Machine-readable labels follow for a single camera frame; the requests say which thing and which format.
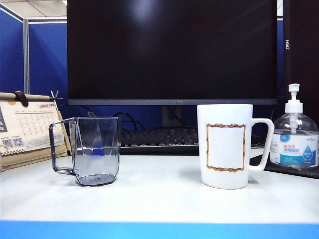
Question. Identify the blue table edge strip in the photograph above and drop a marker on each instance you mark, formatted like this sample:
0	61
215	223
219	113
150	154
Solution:
159	230

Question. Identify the beige desk calendar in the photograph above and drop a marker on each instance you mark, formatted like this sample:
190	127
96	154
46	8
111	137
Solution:
25	129

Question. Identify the small metal clip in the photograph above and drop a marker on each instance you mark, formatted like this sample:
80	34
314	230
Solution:
56	95

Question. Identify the black computer keyboard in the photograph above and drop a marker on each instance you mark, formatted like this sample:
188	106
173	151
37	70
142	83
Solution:
159	138

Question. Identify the large black computer monitor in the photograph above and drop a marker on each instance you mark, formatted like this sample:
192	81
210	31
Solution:
172	49

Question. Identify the wooden calendar rod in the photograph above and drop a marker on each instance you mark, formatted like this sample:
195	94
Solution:
37	97

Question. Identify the grey monitor stand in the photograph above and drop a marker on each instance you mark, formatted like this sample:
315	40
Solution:
172	117

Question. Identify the black monitor HSO logo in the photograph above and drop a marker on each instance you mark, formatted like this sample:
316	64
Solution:
304	49

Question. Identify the clear hand sanitizer pump bottle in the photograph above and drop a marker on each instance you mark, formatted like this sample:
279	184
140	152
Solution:
299	129

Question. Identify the white ceramic cup gold frame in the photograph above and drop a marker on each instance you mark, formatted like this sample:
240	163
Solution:
224	149

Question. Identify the transparent faceted plastic cup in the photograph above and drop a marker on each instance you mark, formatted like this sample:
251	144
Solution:
99	149

